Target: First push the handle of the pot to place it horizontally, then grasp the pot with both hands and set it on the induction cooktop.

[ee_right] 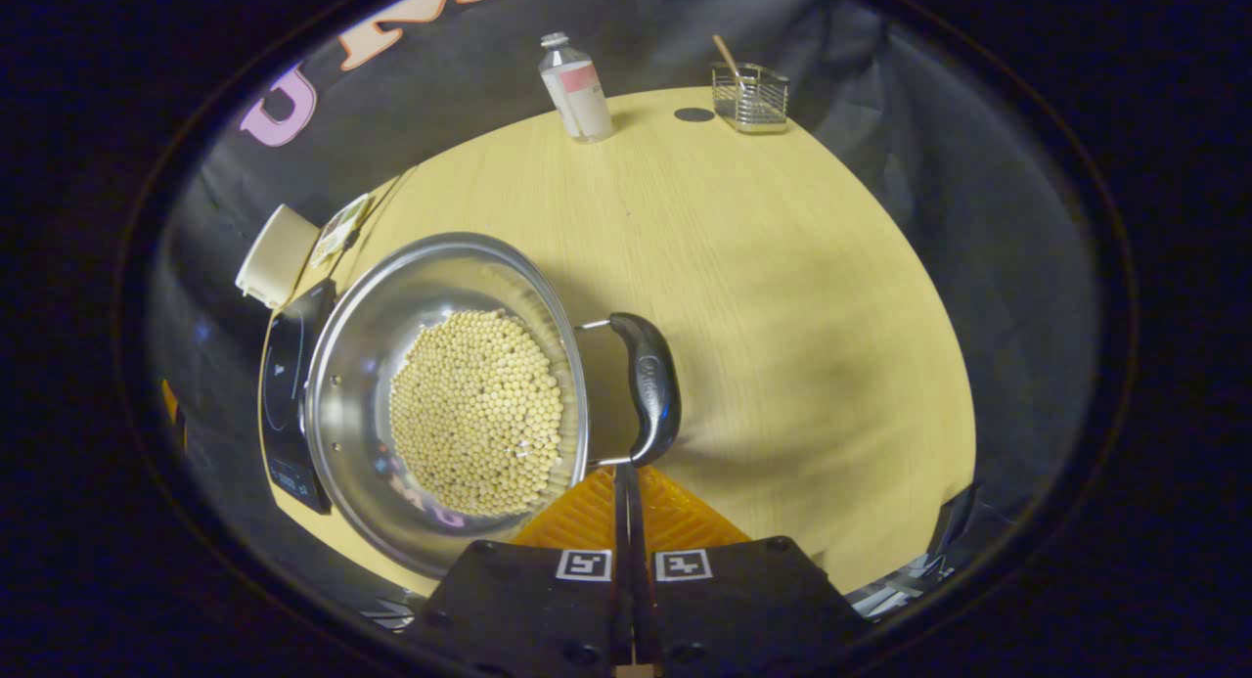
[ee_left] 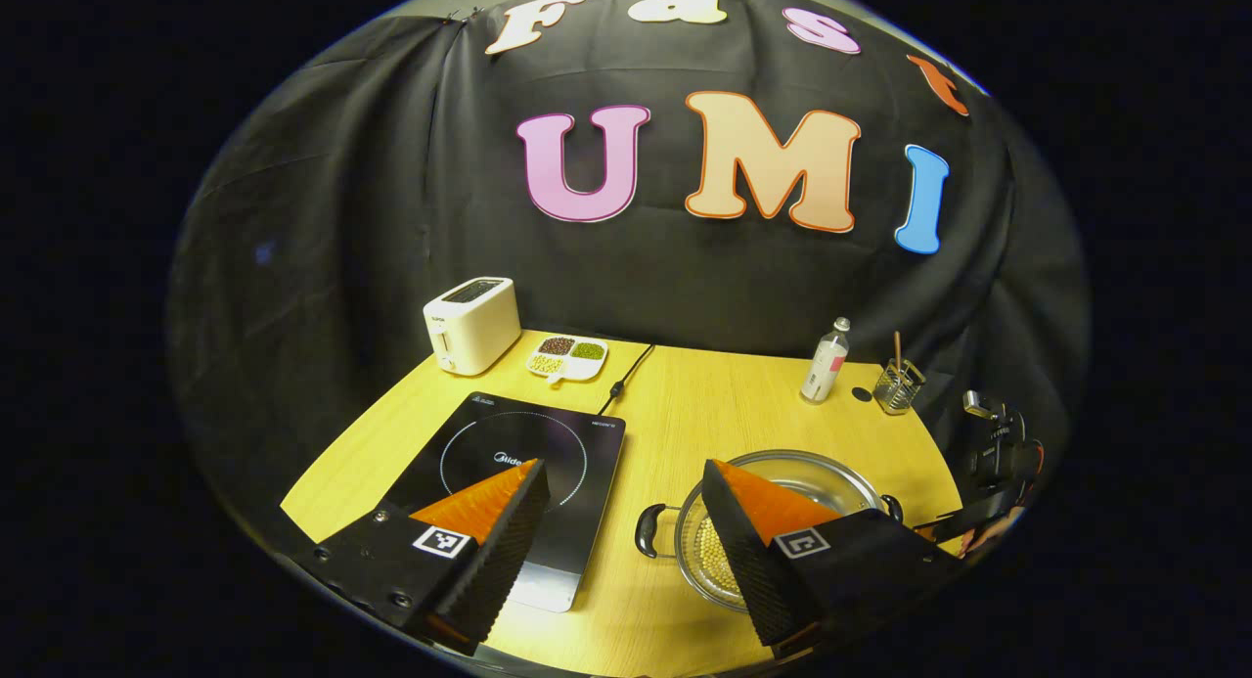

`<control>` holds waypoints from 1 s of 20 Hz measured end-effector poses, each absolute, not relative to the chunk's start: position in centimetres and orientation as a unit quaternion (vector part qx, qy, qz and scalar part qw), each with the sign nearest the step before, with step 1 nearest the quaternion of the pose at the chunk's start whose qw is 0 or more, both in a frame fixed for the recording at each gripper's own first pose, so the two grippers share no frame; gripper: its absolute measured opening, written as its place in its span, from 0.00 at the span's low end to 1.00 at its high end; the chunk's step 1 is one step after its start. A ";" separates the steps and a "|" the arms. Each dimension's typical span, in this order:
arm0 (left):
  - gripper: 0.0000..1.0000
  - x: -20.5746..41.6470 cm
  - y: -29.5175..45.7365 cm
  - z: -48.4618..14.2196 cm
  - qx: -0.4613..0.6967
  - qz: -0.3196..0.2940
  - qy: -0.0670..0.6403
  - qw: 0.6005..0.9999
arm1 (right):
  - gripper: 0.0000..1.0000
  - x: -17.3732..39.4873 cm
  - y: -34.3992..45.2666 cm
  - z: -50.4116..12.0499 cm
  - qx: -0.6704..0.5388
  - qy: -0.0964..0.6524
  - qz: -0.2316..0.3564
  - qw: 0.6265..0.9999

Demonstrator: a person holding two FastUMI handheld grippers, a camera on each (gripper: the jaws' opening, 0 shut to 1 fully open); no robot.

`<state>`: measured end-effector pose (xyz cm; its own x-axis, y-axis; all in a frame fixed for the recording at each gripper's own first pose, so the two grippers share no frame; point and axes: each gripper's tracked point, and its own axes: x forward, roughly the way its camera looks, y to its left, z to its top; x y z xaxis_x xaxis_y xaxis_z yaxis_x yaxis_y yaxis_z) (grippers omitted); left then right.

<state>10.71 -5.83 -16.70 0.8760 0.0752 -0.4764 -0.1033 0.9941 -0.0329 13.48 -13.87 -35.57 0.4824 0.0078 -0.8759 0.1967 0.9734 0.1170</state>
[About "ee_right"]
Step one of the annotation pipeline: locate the wire mesh holder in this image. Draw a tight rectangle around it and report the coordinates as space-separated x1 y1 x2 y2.
711 62 790 135

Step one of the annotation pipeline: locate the black induction cooktop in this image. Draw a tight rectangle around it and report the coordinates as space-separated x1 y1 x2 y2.
258 278 338 516

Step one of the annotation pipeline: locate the clear bottle with pink label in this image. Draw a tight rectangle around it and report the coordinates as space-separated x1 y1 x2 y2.
539 32 615 145

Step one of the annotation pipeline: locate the black backdrop cloth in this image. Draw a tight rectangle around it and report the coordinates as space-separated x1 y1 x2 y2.
147 0 1106 610

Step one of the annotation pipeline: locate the white toaster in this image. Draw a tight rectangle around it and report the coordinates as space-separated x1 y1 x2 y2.
235 203 321 310

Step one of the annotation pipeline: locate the stainless steel pot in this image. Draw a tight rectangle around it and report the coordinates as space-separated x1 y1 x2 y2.
303 231 683 581

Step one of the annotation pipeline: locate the pile of yellow beans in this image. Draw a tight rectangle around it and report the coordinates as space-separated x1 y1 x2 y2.
389 309 565 518

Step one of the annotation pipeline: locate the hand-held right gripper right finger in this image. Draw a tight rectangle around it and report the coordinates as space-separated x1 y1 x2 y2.
630 463 873 678

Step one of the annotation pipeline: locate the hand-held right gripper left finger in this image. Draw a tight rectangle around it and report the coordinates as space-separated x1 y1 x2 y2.
403 463 633 678

